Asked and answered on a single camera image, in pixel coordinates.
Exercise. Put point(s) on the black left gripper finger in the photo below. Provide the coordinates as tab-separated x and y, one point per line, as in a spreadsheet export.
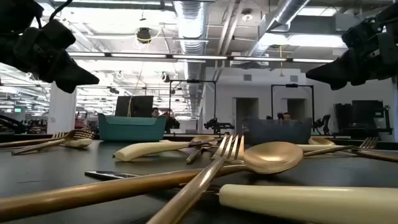
66	71
66	88

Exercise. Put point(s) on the gold spoon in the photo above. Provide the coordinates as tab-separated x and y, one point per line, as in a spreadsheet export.
79	143
203	138
321	142
270	157

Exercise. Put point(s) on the background black robot arm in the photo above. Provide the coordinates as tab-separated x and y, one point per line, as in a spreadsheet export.
12	124
323	121
217	125
171	123

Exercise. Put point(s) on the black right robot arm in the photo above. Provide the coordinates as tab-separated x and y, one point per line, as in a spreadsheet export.
390	12

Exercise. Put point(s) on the white pillar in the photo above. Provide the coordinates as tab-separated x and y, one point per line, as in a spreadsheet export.
62	109

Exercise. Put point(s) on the red background object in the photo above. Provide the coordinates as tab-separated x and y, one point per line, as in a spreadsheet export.
81	121

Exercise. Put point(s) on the black equipment rack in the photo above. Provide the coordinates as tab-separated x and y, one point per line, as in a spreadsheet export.
367	112

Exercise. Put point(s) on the green exit sign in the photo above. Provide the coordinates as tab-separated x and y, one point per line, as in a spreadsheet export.
17	110

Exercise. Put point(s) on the person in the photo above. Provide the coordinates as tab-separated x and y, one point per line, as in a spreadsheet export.
155	112
286	116

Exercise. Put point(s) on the dark grey plastic bin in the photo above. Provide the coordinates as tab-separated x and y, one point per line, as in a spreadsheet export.
280	130

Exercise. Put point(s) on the black monitor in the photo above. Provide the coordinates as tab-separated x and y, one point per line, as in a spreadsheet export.
140	105

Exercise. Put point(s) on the teal plastic bin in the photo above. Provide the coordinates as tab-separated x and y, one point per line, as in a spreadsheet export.
130	129

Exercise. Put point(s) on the black round ceiling device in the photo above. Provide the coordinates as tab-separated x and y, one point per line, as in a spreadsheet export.
143	35

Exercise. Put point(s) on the round ceiling fixture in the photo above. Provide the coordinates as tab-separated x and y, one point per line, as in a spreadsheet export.
247	15

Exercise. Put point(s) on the black gantry frame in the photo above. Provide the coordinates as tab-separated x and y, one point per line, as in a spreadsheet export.
192	81
292	85

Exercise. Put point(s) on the black table border frame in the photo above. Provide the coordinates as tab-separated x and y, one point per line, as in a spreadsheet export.
18	137

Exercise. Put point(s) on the silver ventilation duct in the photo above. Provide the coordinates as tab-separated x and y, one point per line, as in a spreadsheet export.
289	12
191	25

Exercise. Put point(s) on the long ceiling light rail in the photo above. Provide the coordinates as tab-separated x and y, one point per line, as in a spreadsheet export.
202	57

